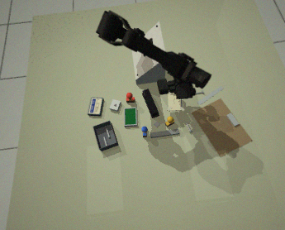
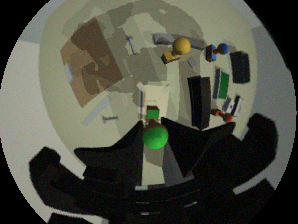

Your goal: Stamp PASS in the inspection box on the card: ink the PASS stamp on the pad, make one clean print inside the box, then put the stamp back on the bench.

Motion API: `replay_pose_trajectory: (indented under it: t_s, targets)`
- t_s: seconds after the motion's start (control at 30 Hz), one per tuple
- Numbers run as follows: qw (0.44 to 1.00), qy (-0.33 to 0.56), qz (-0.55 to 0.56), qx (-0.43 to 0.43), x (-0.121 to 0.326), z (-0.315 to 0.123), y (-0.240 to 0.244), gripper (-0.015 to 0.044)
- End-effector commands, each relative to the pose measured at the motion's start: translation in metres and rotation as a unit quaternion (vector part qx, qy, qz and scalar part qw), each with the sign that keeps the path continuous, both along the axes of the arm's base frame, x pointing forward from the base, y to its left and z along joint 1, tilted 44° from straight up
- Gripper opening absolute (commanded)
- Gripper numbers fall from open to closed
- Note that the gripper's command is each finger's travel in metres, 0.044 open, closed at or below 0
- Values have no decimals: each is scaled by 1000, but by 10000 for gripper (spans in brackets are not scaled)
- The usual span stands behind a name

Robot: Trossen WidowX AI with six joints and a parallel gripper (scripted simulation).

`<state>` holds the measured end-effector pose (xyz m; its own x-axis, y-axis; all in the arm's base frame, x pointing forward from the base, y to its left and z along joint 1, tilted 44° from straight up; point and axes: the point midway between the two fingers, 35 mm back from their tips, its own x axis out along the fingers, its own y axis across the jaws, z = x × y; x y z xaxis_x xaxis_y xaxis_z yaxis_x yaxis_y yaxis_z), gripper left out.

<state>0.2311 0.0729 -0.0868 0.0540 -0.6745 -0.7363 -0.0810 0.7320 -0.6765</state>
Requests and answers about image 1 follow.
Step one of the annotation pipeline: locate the cream inspection card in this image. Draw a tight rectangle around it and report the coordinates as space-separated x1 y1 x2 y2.
167 92 185 111

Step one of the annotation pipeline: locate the brown clipboard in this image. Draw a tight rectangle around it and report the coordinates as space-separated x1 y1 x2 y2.
191 99 252 156

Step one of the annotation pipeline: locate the yellow rubber stamp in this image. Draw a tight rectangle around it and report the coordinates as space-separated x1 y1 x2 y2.
165 116 174 127

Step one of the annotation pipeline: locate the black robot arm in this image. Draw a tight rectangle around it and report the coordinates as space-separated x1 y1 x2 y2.
96 10 211 99

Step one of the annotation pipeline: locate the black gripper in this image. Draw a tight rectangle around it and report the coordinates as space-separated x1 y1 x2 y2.
157 77 184 95

